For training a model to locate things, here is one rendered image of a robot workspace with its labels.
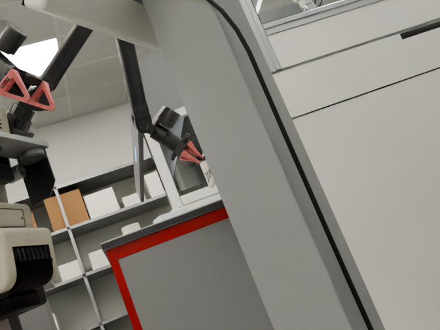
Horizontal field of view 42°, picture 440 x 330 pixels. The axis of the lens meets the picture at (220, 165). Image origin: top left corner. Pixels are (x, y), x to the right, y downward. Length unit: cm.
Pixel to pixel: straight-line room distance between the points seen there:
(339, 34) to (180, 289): 104
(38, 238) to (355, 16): 111
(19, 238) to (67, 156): 479
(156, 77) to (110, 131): 345
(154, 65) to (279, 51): 151
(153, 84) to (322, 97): 155
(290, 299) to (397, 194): 78
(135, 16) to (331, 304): 62
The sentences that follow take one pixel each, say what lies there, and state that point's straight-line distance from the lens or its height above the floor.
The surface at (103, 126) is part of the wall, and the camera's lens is 649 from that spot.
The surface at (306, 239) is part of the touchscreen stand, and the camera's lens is 88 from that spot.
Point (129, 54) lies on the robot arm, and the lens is 198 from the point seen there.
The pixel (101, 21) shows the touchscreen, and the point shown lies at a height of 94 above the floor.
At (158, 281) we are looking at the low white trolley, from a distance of 211.
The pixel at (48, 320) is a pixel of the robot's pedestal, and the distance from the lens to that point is 230.
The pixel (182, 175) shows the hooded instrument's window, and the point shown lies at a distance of 291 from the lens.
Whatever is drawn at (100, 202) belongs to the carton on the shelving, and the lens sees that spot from 575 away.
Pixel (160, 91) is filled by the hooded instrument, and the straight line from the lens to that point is 302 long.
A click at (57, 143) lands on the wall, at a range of 644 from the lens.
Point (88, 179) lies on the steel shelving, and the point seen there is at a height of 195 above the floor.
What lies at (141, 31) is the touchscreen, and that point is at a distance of 114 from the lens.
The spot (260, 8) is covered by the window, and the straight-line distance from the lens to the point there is 173.
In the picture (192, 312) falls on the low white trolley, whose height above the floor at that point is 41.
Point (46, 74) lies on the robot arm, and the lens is 194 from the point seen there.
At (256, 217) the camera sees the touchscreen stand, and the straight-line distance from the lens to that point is 91.
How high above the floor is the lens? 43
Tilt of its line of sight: 12 degrees up
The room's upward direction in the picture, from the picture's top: 22 degrees counter-clockwise
